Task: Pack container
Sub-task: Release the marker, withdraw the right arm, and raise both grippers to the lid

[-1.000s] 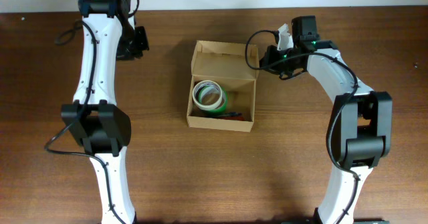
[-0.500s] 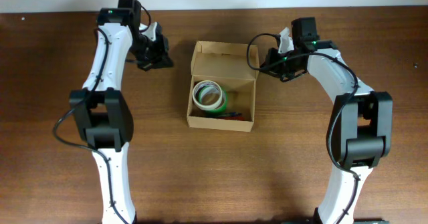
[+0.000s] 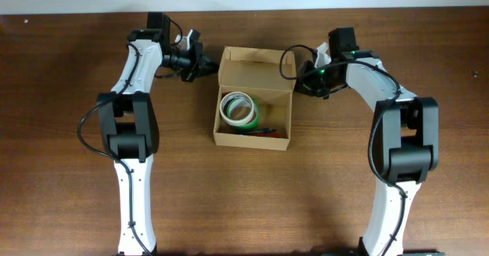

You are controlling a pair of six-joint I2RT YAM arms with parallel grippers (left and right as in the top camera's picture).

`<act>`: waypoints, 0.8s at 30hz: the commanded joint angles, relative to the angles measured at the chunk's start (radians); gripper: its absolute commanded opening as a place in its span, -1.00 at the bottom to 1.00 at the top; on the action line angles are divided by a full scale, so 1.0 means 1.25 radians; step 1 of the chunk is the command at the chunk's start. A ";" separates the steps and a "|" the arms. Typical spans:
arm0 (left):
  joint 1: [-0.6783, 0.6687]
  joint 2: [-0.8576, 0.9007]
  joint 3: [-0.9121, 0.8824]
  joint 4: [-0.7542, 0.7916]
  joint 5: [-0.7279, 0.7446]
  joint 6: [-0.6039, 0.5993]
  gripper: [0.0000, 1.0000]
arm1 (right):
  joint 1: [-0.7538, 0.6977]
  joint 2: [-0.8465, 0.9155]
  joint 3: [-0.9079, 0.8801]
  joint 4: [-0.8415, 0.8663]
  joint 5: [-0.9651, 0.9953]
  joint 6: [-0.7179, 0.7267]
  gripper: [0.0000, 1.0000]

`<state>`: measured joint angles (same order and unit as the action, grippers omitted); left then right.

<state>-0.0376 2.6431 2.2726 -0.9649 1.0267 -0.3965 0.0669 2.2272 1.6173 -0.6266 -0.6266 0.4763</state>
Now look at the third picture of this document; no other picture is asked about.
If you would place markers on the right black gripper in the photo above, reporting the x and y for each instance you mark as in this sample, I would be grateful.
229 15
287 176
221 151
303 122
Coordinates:
304 84

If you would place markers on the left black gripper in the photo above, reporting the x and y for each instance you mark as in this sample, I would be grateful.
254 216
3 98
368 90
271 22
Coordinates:
201 63

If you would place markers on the brown cardboard box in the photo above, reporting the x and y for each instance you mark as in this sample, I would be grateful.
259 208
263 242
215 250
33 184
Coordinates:
267 77

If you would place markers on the orange utility knife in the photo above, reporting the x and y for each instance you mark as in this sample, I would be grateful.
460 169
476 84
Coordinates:
268 135

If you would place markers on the white masking tape roll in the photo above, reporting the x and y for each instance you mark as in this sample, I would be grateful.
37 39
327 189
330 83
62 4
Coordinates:
225 100

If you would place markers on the black marker pen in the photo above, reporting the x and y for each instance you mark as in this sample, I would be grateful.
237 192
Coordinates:
271 129

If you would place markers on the green tape roll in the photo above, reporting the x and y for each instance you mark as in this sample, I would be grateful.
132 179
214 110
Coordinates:
241 108

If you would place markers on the blue pen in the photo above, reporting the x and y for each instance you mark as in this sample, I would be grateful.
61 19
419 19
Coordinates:
254 131

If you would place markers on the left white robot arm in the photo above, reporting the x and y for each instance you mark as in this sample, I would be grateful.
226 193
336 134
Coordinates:
128 124

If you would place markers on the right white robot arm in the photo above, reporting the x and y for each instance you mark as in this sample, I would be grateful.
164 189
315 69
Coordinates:
403 146

